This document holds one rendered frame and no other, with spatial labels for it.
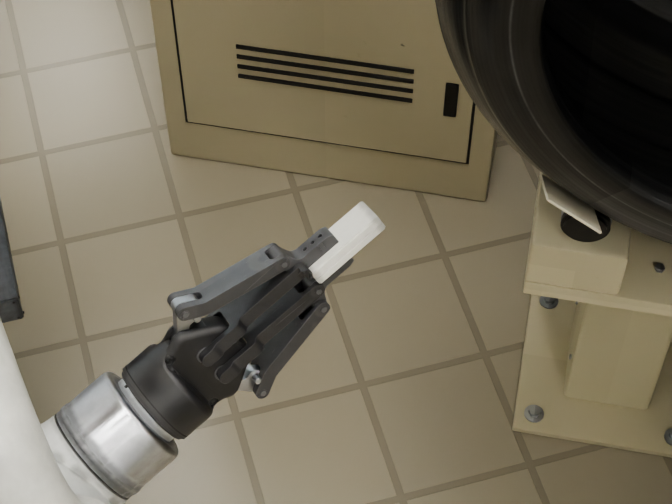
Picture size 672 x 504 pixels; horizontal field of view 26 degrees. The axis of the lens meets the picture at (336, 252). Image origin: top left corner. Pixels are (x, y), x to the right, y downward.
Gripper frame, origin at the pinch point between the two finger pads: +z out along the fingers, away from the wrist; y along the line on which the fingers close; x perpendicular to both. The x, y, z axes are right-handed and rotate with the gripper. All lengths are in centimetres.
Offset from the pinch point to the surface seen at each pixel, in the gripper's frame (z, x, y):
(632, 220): 19.7, 6.1, 13.8
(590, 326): 21, -47, 81
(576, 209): 17.1, 2.2, 12.3
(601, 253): 17.7, -1.2, 22.1
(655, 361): 26, -43, 92
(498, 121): 15.8, 1.2, 0.2
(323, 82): 17, -99, 56
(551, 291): 12.6, -5.4, 26.1
